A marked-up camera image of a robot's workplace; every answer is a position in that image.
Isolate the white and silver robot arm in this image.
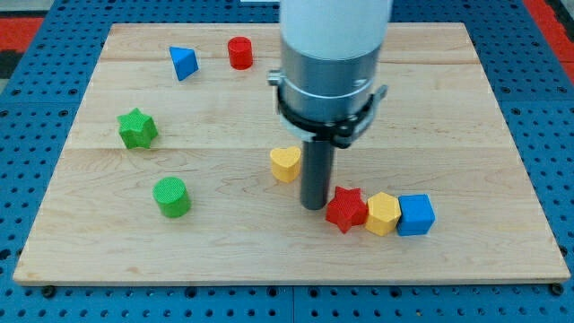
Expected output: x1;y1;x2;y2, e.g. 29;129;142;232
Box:
267;0;393;210

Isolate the blue triangular prism block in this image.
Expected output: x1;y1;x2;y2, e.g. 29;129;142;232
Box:
170;47;199;81

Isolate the green star block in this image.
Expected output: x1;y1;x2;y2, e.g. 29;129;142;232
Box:
117;108;158;149

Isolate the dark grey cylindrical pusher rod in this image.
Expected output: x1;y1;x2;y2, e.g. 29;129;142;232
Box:
300;141;335;210

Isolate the blue cube block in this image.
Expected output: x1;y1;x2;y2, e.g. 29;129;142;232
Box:
396;194;436;236

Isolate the red star block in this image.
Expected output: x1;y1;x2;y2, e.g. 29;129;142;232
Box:
326;187;368;234

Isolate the yellow heart block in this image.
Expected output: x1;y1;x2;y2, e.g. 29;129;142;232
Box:
269;146;301;183

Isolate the red cylinder block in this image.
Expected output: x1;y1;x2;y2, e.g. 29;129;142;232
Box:
228;36;253;70

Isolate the yellow hexagon block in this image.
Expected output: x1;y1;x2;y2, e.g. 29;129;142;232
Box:
365;192;402;236

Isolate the light wooden board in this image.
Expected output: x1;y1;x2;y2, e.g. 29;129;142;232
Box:
13;23;570;286

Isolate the green cylinder block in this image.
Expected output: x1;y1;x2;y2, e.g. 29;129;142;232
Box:
152;177;192;218

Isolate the black clamp ring mount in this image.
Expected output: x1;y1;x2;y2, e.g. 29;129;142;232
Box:
276;85;388;149

